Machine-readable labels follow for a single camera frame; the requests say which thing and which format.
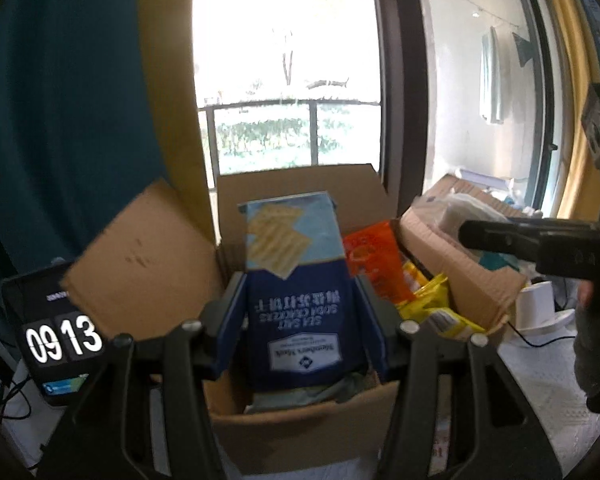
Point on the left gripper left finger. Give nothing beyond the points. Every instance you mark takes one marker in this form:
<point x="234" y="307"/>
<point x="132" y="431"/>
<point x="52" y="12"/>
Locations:
<point x="198" y="351"/>

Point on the black window frame post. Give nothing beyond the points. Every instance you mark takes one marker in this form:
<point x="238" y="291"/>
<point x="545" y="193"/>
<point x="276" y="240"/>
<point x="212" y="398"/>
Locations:
<point x="404" y="97"/>

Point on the mustard yellow curtain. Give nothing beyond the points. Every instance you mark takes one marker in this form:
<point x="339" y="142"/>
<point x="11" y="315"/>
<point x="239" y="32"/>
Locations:
<point x="166" y="43"/>

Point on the brown cardboard box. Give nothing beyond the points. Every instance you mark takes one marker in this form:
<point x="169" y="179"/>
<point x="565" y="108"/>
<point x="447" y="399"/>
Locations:
<point x="298" y="391"/>

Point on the teal curtain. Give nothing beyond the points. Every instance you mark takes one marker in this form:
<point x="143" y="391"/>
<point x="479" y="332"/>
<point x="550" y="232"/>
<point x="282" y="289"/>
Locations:
<point x="77" y="141"/>

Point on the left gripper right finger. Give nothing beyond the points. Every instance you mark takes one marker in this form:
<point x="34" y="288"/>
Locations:
<point x="404" y="352"/>

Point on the phone showing clock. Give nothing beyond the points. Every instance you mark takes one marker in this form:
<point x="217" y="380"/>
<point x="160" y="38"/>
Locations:
<point x="57" y="341"/>

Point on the orange packet in box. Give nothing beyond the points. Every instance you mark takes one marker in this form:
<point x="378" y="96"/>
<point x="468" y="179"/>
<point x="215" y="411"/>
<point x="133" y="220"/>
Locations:
<point x="373" y="252"/>

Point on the yellow packet in box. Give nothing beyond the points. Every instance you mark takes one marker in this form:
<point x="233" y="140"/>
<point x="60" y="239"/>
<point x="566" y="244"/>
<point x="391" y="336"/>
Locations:
<point x="432" y="303"/>

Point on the blue soda cracker box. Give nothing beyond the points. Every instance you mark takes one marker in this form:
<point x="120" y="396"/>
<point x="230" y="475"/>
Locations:
<point x="302" y="328"/>

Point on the right hand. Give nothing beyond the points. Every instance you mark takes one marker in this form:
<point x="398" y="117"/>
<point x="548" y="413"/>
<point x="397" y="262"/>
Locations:
<point x="587" y="343"/>

